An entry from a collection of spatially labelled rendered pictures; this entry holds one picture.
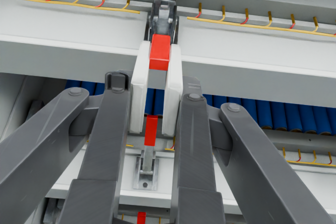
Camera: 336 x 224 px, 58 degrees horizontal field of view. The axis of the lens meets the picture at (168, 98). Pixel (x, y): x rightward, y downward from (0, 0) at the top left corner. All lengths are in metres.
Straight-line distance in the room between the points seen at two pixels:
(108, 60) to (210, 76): 0.09
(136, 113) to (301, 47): 0.18
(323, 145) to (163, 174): 0.21
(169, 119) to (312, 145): 0.30
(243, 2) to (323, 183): 0.27
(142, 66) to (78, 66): 0.11
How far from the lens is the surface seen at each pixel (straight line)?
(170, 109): 0.15
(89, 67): 0.27
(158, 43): 0.20
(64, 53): 0.26
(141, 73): 0.16
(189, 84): 0.17
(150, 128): 0.33
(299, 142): 0.43
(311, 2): 0.30
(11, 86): 0.38
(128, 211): 0.53
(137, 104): 0.15
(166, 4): 0.24
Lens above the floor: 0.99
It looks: 37 degrees down
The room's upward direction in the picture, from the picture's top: 8 degrees clockwise
